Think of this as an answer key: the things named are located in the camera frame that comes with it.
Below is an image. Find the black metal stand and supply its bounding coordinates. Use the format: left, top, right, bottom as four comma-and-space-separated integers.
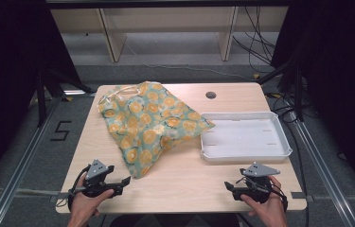
257, 59, 306, 123
35, 67, 97, 128

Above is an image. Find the person's left hand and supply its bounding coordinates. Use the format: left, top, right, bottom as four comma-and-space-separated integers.
67, 175, 115, 223

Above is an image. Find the person's dark lap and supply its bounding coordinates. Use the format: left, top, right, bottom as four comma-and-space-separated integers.
108, 213, 240, 227

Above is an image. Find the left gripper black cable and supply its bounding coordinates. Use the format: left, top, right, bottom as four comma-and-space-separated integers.
66, 165, 92, 212

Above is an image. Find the bundle of black floor cables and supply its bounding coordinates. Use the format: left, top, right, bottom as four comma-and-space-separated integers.
231, 6, 277, 74

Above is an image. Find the aluminium floor rail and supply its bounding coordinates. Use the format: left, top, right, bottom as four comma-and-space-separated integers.
291, 118, 355, 227
0, 96, 63, 227

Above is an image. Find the white plastic tray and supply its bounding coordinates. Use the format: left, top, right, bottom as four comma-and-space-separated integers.
199, 111, 293, 164

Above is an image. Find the black cable beside table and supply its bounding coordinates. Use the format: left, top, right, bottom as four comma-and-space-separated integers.
272, 94, 311, 227

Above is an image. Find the thin white floor cable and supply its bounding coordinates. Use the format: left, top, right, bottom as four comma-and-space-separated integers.
123, 40, 256, 80

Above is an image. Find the dark curtain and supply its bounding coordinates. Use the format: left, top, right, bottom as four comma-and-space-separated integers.
0, 0, 83, 197
269, 0, 355, 207

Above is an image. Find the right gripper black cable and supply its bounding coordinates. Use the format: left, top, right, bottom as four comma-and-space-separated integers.
269, 183, 289, 213

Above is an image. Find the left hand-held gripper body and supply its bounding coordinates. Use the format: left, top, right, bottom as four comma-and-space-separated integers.
82, 159, 116, 199

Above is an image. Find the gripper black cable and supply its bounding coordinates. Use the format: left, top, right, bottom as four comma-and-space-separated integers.
66, 165, 92, 212
269, 183, 289, 213

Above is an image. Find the person's right hand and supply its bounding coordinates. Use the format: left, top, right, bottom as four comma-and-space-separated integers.
240, 175, 289, 223

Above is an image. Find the orange flower print cloth bag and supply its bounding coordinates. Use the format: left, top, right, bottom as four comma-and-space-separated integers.
98, 80, 216, 180

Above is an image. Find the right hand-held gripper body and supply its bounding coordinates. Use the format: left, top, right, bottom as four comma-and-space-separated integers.
237, 162, 281, 204

